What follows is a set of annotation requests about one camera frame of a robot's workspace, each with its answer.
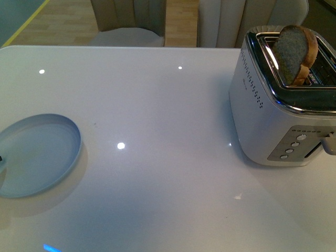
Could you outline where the grey round plate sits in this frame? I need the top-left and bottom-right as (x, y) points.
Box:
(1, 114), (82, 198)

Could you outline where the slice of brown bread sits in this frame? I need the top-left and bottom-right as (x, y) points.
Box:
(272, 25), (318, 86)

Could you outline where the beige chair on left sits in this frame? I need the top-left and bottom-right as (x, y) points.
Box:
(89, 0), (166, 47)

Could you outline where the beige chair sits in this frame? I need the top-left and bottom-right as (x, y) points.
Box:
(197, 0), (309, 48)
(89, 0), (166, 47)

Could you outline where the beige chair on right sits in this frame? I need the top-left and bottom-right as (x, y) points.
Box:
(197, 0), (309, 48)

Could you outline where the white chrome toaster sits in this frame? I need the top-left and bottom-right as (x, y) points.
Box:
(229, 26), (335, 166)

